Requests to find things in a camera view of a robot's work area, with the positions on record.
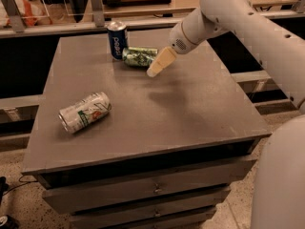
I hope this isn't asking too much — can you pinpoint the black floor cable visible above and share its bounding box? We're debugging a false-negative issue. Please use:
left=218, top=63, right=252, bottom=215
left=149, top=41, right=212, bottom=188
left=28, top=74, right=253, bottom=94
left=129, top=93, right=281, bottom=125
left=2, top=175, right=38, bottom=197

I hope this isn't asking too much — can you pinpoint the middle metal rail bracket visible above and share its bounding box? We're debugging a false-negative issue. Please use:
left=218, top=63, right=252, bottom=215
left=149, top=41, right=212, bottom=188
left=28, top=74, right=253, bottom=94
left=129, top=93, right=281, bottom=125
left=91, top=0, right=105, bottom=27

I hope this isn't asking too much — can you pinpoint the metal rail bracket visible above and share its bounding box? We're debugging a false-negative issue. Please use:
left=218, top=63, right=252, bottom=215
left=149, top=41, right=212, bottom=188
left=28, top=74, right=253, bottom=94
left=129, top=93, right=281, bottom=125
left=292, top=0, right=305, bottom=13
left=91, top=0, right=105, bottom=27
left=1, top=0, right=26, bottom=32

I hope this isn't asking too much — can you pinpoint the left metal rail bracket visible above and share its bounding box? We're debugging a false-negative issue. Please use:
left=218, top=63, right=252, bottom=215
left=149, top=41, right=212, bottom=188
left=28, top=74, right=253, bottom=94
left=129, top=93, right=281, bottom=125
left=1, top=0, right=26, bottom=32

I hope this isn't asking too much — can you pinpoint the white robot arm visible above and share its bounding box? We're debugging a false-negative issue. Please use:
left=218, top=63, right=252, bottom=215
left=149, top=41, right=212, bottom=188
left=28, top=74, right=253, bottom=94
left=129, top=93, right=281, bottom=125
left=147, top=0, right=305, bottom=229

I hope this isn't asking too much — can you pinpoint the right metal rail bracket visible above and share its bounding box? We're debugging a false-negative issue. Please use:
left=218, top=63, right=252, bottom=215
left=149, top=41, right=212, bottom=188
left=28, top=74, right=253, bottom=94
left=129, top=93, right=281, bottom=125
left=292, top=0, right=305, bottom=13

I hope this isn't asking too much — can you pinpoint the blue pepsi can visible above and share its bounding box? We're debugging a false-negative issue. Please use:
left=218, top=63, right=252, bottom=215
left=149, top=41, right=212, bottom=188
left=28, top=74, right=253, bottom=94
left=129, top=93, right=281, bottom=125
left=107, top=21, right=128, bottom=60

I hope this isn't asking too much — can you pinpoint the drawer metal knob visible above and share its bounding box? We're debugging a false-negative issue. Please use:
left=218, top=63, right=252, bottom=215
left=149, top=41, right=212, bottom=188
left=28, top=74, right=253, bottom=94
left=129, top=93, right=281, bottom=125
left=154, top=210, right=161, bottom=218
left=153, top=183, right=162, bottom=195

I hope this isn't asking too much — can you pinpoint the white 7up can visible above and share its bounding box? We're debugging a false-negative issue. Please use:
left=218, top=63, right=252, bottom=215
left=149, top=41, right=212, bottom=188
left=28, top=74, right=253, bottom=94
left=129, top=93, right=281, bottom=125
left=59, top=92, right=112, bottom=134

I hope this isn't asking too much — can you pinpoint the green soda can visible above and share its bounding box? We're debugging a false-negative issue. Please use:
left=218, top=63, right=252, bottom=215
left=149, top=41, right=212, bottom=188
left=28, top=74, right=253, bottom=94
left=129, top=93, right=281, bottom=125
left=122, top=47, right=158, bottom=67

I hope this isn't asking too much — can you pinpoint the top drawer metal knob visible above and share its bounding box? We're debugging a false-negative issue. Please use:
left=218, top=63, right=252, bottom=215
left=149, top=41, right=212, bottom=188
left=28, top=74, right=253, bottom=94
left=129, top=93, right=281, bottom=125
left=153, top=183, right=162, bottom=195

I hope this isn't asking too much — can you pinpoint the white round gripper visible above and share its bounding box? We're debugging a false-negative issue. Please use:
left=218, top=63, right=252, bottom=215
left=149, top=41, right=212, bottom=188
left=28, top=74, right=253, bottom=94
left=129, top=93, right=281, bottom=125
left=147, top=21, right=197, bottom=77

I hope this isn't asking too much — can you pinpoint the orange white bag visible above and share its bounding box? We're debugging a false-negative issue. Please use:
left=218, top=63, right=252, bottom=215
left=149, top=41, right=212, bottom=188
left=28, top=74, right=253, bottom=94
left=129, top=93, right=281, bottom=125
left=0, top=0, right=52, bottom=29

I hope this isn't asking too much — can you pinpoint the grey drawer cabinet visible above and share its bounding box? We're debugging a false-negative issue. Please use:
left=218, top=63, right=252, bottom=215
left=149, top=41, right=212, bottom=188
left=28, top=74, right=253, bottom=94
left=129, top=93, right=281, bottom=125
left=23, top=34, right=270, bottom=229

